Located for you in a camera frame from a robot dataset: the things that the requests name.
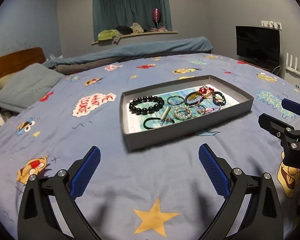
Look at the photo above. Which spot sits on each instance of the black cloth on sill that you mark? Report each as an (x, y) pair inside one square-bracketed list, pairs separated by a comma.
[(124, 30)]

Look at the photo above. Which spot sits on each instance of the grey blue pillow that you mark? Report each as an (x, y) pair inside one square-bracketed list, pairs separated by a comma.
[(27, 87)]

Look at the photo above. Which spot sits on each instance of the green cloth on sill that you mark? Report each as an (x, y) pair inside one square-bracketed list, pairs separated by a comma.
[(111, 34)]

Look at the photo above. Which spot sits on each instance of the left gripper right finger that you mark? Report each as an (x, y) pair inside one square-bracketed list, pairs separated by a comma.
[(263, 217)]

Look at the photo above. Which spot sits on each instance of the red bead gold tassel jewelry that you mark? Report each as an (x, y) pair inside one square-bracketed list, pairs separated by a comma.
[(206, 92)]

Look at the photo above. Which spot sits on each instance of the blue cartoon bed sheet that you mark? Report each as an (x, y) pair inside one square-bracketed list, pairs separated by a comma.
[(160, 191)]

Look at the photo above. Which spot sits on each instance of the blue folded duvet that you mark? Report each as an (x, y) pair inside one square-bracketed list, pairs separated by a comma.
[(193, 45)]

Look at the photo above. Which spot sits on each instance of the printed blue paper sheet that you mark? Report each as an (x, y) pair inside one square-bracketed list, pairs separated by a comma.
[(144, 112)]

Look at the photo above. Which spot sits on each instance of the dark teal curtain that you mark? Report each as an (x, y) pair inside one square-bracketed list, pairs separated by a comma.
[(109, 14)]

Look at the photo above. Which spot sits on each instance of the beige cloth on sill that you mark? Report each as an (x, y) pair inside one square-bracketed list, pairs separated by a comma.
[(137, 28)]

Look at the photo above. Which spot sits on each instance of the pink cloth on sill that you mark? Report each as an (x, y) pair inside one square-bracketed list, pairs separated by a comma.
[(158, 30)]

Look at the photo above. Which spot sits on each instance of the wooden headboard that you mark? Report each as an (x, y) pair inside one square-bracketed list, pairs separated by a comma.
[(19, 60)]

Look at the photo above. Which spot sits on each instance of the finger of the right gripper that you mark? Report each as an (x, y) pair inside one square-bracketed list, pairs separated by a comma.
[(275, 127), (291, 106)]

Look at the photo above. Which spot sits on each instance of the wooden window sill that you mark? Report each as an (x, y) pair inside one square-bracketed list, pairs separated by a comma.
[(139, 35)]

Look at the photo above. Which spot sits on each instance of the pink balloon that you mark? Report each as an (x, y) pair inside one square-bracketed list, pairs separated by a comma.
[(156, 16)]

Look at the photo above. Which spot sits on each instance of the wooden tv stand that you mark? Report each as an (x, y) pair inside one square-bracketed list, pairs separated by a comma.
[(257, 66)]

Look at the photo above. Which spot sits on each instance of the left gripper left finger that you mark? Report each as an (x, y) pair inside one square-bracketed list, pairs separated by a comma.
[(37, 220)]

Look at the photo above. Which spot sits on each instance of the silver bangle with charm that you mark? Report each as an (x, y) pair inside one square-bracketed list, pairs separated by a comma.
[(199, 109)]

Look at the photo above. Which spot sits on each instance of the white wifi router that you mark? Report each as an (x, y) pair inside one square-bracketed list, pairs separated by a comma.
[(293, 64)]

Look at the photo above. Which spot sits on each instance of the thin dark blue bangle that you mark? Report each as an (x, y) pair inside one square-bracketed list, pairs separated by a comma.
[(175, 100)]

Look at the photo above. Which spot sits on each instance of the grey shallow cardboard tray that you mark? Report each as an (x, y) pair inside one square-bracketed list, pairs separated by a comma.
[(155, 136)]

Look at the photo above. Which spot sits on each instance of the black television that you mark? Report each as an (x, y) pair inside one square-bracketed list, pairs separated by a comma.
[(259, 44)]

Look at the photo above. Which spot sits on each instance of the white wall power strip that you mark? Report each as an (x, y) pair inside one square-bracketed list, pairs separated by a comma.
[(271, 25)]

